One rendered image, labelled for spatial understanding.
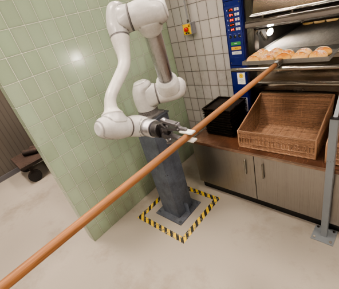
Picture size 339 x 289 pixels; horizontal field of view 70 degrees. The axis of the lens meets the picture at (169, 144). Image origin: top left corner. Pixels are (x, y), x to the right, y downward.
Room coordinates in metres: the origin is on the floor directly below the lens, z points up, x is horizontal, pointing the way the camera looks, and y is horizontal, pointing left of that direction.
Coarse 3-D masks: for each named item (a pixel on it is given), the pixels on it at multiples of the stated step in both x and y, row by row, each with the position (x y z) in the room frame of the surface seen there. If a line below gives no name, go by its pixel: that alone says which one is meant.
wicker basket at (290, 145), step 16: (272, 96) 1.87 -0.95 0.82; (288, 96) 1.77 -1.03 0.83; (304, 96) 1.69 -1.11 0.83; (320, 96) 1.61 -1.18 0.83; (256, 112) 1.86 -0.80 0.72; (272, 112) 1.84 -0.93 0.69; (288, 112) 1.74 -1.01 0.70; (304, 112) 1.65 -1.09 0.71; (320, 112) 1.58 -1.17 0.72; (240, 128) 1.66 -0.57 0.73; (272, 128) 1.76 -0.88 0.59; (288, 128) 1.68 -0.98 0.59; (304, 128) 1.62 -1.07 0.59; (320, 128) 1.31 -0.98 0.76; (240, 144) 1.64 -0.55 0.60; (256, 144) 1.53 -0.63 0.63; (272, 144) 1.53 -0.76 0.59; (288, 144) 1.47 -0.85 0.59; (304, 144) 1.29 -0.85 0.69; (320, 144) 1.31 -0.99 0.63
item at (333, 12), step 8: (296, 16) 1.64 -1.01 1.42; (304, 16) 1.60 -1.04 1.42; (312, 16) 1.57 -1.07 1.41; (320, 16) 1.53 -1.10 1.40; (328, 16) 1.57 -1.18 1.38; (248, 24) 1.89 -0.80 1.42; (256, 24) 1.84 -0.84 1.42; (264, 24) 1.80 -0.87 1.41; (272, 24) 1.77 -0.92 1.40; (280, 24) 1.84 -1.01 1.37
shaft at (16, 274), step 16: (256, 80) 1.30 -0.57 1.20; (240, 96) 1.17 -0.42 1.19; (192, 128) 0.93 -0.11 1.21; (176, 144) 0.84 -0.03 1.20; (160, 160) 0.78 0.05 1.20; (144, 176) 0.72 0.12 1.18; (112, 192) 0.65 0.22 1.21; (96, 208) 0.60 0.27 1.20; (80, 224) 0.55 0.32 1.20; (64, 240) 0.51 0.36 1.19; (32, 256) 0.47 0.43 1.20; (16, 272) 0.44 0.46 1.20; (0, 288) 0.41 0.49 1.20
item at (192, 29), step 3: (192, 21) 2.42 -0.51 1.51; (183, 24) 2.44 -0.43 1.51; (186, 24) 2.41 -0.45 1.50; (189, 24) 2.39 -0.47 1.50; (192, 24) 2.40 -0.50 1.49; (183, 27) 2.44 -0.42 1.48; (186, 27) 2.42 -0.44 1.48; (189, 27) 2.39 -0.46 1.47; (192, 27) 2.40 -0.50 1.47; (195, 27) 2.42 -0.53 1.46; (183, 30) 2.45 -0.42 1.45; (189, 30) 2.40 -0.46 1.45; (192, 30) 2.39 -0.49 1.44; (195, 30) 2.42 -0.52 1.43; (186, 33) 2.43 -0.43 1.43; (189, 33) 2.40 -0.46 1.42; (192, 33) 2.38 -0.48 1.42
